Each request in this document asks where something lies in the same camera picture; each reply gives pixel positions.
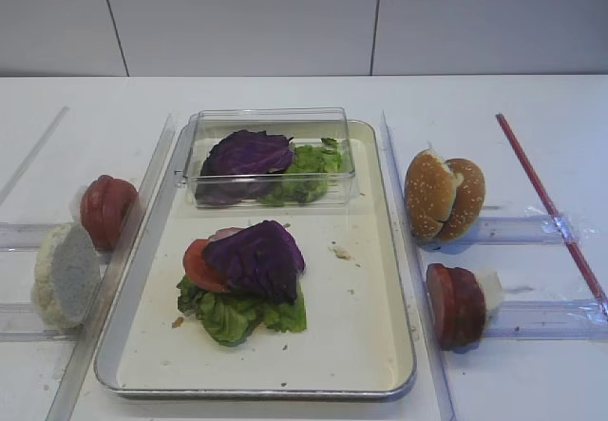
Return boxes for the green lettuce on tray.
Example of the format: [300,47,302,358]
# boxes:
[177,276,307,347]

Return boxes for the clear holder upper right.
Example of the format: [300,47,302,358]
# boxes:
[465,204,601,245]

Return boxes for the pink ham slice on tray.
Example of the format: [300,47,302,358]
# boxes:
[208,227,242,242]

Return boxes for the white bread bun slices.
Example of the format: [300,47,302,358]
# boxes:
[30,222,101,330]

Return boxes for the clear rail left of tray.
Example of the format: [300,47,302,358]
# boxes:
[46,115,176,420]

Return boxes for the stacked tomato slices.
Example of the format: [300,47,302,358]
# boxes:
[80,175,138,251]

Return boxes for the clear plastic container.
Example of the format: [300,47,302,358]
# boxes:
[177,107,356,208]

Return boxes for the purple cabbage leaf in container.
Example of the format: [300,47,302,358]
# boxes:
[195,129,295,206]

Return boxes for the clear rail right of tray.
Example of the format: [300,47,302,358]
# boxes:
[380,110,457,420]

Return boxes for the tomato slice on tray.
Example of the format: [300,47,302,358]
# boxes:
[182,239,229,293]

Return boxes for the sesame bun half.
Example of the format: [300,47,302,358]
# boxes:
[405,149,461,240]
[436,158,485,241]

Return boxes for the clear holder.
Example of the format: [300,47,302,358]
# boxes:
[465,204,601,245]
[1,222,81,252]
[1,302,91,343]
[484,299,607,340]

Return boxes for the green lettuce in container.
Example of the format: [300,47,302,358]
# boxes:
[258,138,342,206]

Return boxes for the white cheese slice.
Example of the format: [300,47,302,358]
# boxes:
[475,270,504,322]

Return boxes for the clear rail of tray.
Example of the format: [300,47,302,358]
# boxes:
[46,115,176,420]
[380,110,457,420]

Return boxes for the clear holder lower right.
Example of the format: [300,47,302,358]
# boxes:
[484,299,607,340]

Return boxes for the cream metal tray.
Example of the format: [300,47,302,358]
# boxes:
[94,120,416,400]

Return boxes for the purple cabbage leaf on tray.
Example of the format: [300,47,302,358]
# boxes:
[202,220,305,304]

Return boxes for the clear rail far left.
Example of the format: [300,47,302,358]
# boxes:
[0,105,70,204]

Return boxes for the clear holder upper left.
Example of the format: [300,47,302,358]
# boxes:
[1,222,81,252]

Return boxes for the red plastic rail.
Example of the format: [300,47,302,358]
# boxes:
[495,113,607,316]

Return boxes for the clear holder lower left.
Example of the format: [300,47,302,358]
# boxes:
[1,302,91,343]

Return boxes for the red meat patty slices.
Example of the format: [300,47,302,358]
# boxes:
[426,263,486,351]

